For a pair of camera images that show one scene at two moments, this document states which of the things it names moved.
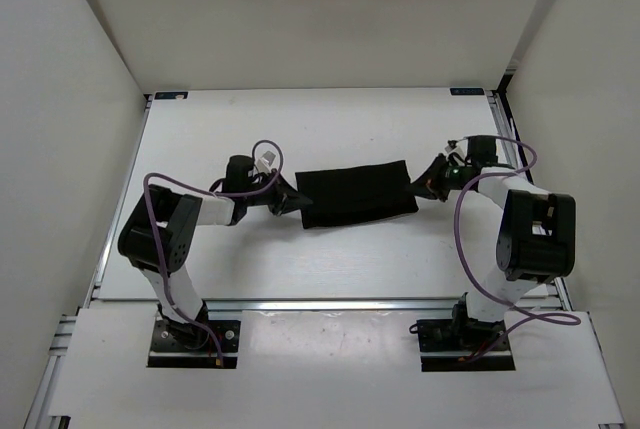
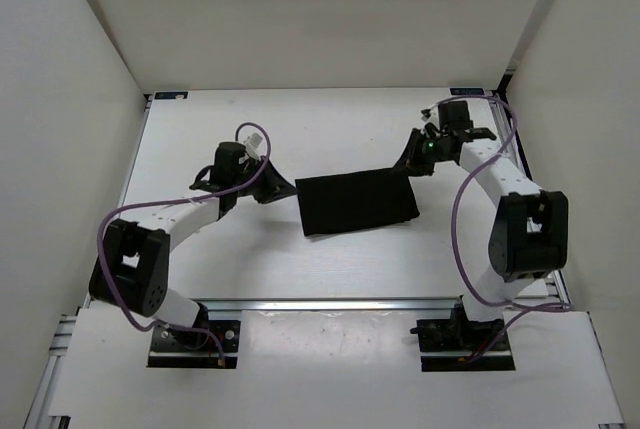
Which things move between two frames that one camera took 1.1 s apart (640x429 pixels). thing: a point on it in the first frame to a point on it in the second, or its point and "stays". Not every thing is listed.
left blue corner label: [174, 95] stays
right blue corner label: [466, 91] stays
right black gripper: [429, 183] to [410, 161]
